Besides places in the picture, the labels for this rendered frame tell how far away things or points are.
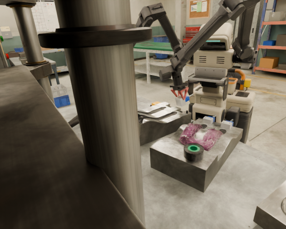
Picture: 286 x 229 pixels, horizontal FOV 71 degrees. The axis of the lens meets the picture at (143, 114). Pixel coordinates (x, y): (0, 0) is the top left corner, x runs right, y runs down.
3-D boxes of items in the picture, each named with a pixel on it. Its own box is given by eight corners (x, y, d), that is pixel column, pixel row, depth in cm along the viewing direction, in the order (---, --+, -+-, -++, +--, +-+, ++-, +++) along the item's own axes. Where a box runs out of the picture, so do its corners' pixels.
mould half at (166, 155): (198, 125, 127) (199, 109, 123) (241, 137, 112) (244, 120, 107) (150, 167, 93) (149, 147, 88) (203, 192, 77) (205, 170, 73)
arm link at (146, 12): (165, 7, 107) (160, -5, 111) (143, 20, 111) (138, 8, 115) (186, 52, 145) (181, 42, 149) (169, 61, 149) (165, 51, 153)
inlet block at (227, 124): (228, 122, 123) (229, 114, 121) (236, 124, 120) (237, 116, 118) (219, 131, 114) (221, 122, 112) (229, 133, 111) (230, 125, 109)
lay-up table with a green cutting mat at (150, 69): (148, 70, 665) (146, 37, 623) (212, 82, 494) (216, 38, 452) (120, 77, 601) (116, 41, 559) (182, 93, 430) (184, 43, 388)
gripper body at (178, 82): (180, 89, 118) (178, 77, 115) (170, 88, 126) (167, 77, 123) (188, 86, 120) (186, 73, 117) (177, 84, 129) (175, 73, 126)
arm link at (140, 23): (155, 20, 112) (150, 7, 117) (147, 17, 109) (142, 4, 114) (123, 69, 143) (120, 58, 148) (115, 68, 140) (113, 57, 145)
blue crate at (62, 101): (65, 99, 436) (62, 90, 427) (71, 104, 405) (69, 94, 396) (34, 107, 404) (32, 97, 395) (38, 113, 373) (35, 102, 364)
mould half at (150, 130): (165, 112, 148) (165, 95, 142) (190, 125, 128) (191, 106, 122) (101, 134, 124) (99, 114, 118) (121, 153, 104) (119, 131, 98)
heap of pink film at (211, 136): (195, 126, 115) (196, 113, 112) (227, 134, 104) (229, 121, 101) (171, 146, 97) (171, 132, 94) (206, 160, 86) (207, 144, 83)
